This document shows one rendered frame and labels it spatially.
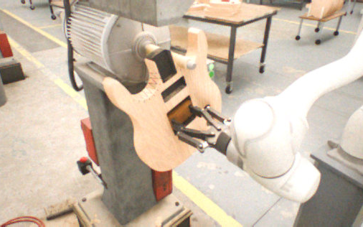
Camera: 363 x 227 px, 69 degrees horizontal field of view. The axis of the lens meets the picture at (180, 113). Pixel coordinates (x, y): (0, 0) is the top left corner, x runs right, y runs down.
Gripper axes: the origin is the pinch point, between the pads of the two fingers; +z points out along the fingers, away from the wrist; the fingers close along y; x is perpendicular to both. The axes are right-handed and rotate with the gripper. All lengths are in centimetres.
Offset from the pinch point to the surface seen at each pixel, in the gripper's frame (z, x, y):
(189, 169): 65, -121, 32
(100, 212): 50, -69, -38
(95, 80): 34.8, 7.7, -9.7
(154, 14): -8.8, 36.3, -5.1
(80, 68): 48.2, 8.0, -8.9
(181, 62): -0.7, 17.4, 3.9
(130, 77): 20.2, 9.4, -2.9
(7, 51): 360, -64, -7
